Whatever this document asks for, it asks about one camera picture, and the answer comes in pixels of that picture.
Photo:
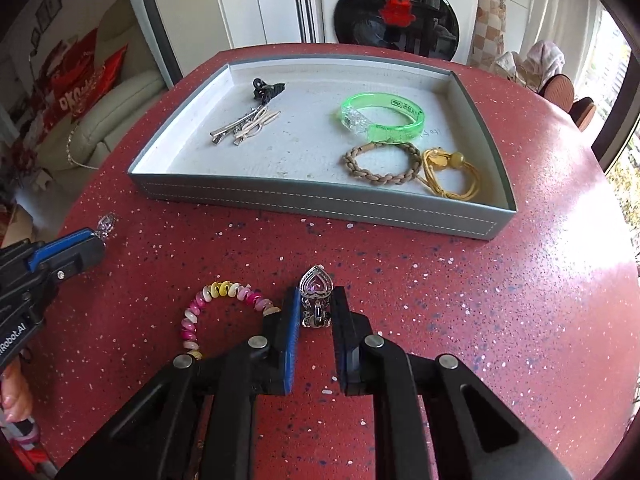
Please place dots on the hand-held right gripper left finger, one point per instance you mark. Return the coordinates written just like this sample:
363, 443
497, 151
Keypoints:
291, 340

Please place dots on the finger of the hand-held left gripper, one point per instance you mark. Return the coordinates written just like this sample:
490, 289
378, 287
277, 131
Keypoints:
60, 249
80, 260

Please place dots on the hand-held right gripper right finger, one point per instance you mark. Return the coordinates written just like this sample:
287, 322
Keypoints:
345, 345

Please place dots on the silver heart earring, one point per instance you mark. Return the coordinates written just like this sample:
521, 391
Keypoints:
106, 224
316, 285

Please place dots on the grey shallow tray box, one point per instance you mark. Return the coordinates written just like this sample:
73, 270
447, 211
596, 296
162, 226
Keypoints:
300, 160

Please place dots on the silver alligator hair clip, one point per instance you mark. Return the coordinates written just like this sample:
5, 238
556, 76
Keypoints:
227, 131

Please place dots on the cream bow hair clip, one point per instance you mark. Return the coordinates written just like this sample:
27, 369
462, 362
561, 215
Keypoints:
260, 124

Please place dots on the green translucent bangle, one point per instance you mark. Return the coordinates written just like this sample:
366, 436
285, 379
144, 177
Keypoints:
395, 127

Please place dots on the black claw hair clip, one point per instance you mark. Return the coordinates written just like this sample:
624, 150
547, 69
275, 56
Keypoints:
267, 90

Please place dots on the person's left hand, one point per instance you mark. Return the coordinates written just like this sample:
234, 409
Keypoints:
15, 395

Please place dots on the cream leather sofa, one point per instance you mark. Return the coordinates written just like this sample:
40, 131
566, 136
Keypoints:
120, 105

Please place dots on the red printed cushion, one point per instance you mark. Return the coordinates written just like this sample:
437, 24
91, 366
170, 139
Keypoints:
80, 80

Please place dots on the white cabinet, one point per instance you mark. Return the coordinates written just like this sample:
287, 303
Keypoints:
260, 0

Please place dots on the white washing machine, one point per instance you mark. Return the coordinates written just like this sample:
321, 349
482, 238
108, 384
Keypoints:
400, 5

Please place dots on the white cloth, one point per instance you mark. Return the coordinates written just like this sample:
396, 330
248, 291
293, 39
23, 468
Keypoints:
545, 62

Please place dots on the checkered paper bag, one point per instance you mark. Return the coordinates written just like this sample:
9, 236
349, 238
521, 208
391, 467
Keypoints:
489, 25

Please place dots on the framed wall picture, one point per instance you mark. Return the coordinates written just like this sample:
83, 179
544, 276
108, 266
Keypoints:
50, 7

